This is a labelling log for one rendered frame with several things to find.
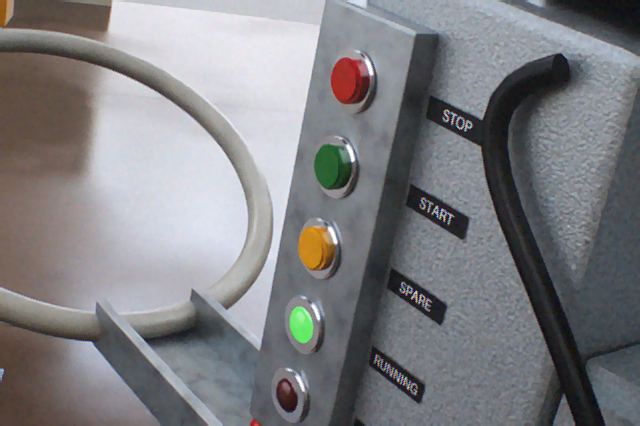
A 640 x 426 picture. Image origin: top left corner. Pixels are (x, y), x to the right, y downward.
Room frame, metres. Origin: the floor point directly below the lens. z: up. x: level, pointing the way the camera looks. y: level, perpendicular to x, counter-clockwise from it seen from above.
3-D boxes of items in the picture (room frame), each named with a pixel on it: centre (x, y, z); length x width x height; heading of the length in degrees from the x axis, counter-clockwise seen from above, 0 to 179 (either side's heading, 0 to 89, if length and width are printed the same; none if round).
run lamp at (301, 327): (0.57, 0.00, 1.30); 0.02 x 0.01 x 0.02; 41
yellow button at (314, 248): (0.57, 0.00, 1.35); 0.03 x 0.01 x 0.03; 41
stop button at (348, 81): (0.57, 0.00, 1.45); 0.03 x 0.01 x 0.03; 41
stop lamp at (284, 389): (0.57, 0.00, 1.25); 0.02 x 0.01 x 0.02; 41
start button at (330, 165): (0.57, 0.00, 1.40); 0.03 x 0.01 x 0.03; 41
